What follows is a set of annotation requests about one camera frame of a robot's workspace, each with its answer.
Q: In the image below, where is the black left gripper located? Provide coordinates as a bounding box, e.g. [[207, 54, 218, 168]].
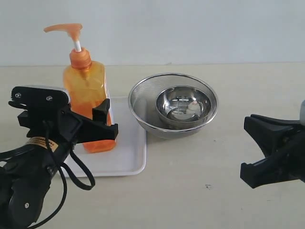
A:
[[17, 98, 119, 153]]

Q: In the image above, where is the orange pump soap bottle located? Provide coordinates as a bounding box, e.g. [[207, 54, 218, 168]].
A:
[[43, 23, 118, 154]]

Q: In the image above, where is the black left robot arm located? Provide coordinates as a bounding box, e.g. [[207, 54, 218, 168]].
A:
[[0, 99, 118, 229]]

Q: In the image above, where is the small stainless steel bowl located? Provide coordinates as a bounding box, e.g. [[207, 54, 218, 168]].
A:
[[155, 85, 212, 128]]

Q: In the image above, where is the white rectangular foam tray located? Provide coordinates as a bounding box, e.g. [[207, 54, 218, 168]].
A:
[[56, 96, 147, 178]]

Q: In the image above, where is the steel mesh strainer basket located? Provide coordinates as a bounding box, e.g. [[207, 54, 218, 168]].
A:
[[128, 73, 219, 139]]

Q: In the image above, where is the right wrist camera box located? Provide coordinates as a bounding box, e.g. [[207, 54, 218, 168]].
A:
[[299, 100, 305, 126]]

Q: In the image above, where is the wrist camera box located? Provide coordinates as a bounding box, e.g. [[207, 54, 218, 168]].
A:
[[299, 100, 305, 126], [8, 85, 71, 111]]

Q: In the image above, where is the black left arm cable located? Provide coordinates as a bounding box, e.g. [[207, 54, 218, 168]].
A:
[[0, 121, 96, 229]]

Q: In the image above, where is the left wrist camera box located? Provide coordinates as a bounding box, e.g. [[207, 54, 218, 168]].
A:
[[8, 85, 71, 111]]

